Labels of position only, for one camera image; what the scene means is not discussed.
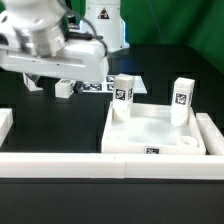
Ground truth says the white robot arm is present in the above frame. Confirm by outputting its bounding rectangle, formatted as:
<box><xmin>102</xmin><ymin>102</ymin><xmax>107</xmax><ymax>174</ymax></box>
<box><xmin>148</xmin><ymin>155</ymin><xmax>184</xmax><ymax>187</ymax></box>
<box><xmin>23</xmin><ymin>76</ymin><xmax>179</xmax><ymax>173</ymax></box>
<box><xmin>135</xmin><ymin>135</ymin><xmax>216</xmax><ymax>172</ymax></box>
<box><xmin>0</xmin><ymin>0</ymin><xmax>128</xmax><ymax>83</ymax></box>

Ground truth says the white fiducial marker sheet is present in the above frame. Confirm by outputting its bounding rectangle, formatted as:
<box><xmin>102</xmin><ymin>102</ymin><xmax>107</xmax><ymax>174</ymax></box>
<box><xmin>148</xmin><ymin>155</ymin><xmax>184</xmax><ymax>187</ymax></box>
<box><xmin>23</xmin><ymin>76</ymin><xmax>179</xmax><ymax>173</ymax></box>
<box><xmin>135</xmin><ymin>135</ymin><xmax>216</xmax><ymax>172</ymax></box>
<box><xmin>82</xmin><ymin>75</ymin><xmax>147</xmax><ymax>94</ymax></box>

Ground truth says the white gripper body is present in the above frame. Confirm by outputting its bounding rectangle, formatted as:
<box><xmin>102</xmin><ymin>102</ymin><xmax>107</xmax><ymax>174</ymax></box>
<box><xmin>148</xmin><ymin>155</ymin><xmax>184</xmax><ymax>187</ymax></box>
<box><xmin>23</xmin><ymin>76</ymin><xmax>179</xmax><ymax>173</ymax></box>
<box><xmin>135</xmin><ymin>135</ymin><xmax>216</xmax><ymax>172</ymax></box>
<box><xmin>0</xmin><ymin>40</ymin><xmax>109</xmax><ymax>83</ymax></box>

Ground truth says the white square table top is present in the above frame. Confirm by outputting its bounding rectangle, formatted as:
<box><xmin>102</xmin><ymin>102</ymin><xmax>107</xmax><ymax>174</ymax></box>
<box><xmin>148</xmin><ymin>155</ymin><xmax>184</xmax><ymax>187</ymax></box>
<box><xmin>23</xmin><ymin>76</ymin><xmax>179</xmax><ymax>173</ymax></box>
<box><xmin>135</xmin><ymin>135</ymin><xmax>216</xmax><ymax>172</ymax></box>
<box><xmin>101</xmin><ymin>103</ymin><xmax>206</xmax><ymax>155</ymax></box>

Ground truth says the white U-shaped obstacle fence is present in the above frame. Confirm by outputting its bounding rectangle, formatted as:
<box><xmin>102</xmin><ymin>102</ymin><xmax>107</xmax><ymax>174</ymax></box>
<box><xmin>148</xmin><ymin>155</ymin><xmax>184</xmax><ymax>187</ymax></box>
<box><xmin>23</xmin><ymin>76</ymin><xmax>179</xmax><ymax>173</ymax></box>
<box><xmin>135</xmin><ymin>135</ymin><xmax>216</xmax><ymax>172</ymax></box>
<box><xmin>0</xmin><ymin>108</ymin><xmax>224</xmax><ymax>181</ymax></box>

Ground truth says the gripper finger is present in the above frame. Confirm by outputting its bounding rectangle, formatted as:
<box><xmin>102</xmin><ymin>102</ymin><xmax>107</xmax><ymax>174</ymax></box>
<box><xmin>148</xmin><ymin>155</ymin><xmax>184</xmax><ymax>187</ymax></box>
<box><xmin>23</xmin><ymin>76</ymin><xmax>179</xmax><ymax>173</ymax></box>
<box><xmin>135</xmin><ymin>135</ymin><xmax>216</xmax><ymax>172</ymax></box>
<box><xmin>73</xmin><ymin>82</ymin><xmax>83</xmax><ymax>94</ymax></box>

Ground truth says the black cable bundle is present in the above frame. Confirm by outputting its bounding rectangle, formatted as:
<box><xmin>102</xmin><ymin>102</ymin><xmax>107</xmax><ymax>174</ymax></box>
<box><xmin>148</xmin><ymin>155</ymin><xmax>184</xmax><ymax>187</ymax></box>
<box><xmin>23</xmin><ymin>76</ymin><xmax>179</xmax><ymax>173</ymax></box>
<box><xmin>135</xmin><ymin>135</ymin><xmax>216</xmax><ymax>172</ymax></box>
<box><xmin>58</xmin><ymin>0</ymin><xmax>108</xmax><ymax>43</ymax></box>

